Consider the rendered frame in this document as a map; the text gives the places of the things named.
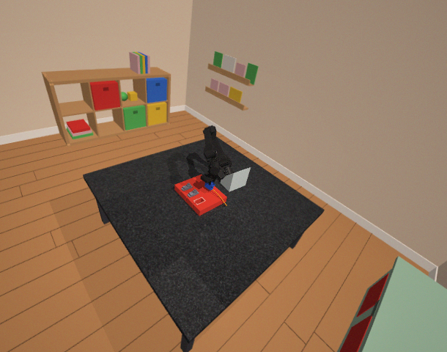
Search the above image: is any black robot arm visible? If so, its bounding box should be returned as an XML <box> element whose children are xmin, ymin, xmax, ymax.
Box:
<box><xmin>203</xmin><ymin>125</ymin><xmax>234</xmax><ymax>180</ymax></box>

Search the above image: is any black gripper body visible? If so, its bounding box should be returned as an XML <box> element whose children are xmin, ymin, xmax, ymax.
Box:
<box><xmin>200</xmin><ymin>166</ymin><xmax>225</xmax><ymax>183</ymax></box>

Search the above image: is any red flat panel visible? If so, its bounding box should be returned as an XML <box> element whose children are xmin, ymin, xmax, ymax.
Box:
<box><xmin>174</xmin><ymin>175</ymin><xmax>227</xmax><ymax>216</ymax></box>

